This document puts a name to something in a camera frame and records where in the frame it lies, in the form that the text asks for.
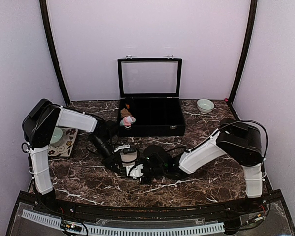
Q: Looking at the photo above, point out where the pale green ceramic bowl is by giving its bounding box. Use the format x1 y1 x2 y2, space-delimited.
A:
50 127 63 146

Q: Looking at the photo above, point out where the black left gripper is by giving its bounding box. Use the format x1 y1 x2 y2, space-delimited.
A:
90 135 123 177

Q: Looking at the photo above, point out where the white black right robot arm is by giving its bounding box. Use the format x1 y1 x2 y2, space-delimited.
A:
139 118 267 213

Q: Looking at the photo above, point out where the black left corner post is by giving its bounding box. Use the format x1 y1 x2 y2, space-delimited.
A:
39 0 71 105

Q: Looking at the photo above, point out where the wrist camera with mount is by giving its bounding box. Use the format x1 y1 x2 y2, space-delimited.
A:
123 164 144 179
114 145 137 154

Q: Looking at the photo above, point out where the black right corner post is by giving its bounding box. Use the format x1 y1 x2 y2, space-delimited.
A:
228 0 258 105

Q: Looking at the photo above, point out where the glass-panel black box lid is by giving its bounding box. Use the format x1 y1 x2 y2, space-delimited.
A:
117 57 183 98

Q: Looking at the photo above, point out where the black front rail frame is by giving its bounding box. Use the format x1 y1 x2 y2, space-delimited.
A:
6 190 295 236

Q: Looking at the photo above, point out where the beige rolled sock in box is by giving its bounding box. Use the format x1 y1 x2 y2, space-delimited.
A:
120 108 132 118

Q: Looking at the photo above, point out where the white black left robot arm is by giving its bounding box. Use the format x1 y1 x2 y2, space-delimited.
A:
21 99 117 195

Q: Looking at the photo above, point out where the pink patterned sock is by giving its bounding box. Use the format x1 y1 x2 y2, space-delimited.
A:
120 116 136 126

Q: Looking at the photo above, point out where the floral square ceramic plate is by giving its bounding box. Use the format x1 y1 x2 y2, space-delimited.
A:
48 128 78 158

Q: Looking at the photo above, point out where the black compartment storage box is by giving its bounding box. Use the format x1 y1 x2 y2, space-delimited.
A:
117 98 186 137

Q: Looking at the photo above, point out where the beige and brown sock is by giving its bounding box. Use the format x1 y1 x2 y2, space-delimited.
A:
119 152 137 177

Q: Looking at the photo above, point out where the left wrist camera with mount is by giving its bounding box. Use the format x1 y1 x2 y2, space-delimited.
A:
114 145 137 154

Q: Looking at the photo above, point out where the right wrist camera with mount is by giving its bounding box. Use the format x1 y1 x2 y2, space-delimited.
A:
123 164 144 179

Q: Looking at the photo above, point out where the small green circuit board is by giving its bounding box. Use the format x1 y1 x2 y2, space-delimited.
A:
60 221 82 232

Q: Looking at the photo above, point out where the black corner post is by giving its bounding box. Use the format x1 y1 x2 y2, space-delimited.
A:
39 0 71 105
228 0 258 105

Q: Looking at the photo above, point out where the white slotted cable duct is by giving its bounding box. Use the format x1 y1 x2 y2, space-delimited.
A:
21 209 225 236

